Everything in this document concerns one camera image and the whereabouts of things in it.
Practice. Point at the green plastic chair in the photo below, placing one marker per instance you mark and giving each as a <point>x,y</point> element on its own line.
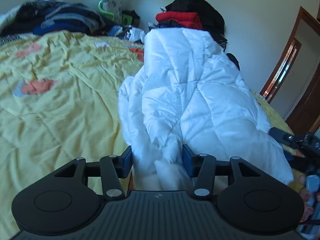
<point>118,16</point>

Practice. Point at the brown wooden door frame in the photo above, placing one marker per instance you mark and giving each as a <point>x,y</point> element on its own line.
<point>293,86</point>

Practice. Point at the dark blue striped clothes pile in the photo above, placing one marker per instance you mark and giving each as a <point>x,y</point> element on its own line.
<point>40,17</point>

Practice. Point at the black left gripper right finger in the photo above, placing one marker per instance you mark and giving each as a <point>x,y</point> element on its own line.
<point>204,168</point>

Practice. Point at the black bag beside bed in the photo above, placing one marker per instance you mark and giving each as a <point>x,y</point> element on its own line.
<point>234,60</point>

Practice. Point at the white patterned quilt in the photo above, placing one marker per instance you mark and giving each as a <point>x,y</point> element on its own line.
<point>8,18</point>

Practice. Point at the white quilted down jacket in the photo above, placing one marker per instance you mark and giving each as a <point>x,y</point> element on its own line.
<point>188,92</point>

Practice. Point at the black jacket on pile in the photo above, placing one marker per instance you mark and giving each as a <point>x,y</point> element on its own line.
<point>211,20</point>

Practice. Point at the floral cushion on chair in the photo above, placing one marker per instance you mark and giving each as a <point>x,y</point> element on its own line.
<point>113,5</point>

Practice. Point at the gloved right hand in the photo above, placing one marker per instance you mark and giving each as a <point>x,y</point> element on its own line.
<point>310,196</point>

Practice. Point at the red garment on pile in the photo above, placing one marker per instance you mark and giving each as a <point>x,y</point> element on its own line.
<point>173,19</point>

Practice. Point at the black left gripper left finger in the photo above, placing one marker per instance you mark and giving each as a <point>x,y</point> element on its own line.
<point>111,169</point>

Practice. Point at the yellow carrot print bedspread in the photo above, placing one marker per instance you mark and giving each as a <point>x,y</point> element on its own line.
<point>59,101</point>

